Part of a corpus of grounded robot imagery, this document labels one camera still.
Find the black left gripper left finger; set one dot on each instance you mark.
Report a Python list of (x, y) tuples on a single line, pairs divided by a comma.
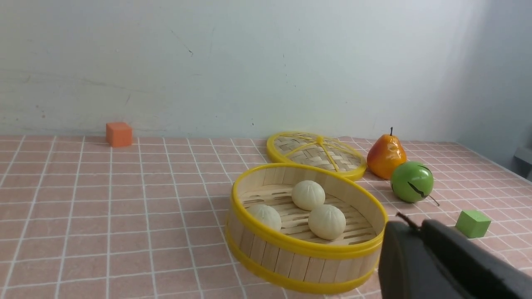
[(407, 269)]

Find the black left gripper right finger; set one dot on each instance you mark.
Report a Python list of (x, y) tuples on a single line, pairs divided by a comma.
[(477, 273)]

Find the white steamed bun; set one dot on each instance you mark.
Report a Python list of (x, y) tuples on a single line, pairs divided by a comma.
[(327, 222), (266, 215), (308, 195)]

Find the bamboo steamer tray yellow rim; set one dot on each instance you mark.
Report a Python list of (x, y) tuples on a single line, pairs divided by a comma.
[(295, 258)]

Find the woven bamboo steamer lid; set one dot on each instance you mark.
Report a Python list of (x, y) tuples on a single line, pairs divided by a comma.
[(316, 151)]

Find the green foam cube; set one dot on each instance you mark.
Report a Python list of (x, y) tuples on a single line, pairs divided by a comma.
[(473, 223)]

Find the green toy watermelon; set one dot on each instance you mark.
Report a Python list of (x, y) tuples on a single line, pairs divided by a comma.
[(412, 182)]

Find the orange yellow toy pear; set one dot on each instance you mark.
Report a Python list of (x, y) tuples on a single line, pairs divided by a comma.
[(385, 156)]

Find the orange foam cube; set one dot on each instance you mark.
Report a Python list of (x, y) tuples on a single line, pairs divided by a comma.
[(119, 134)]

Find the pink grid tablecloth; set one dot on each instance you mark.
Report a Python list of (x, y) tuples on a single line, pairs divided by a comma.
[(82, 220)]

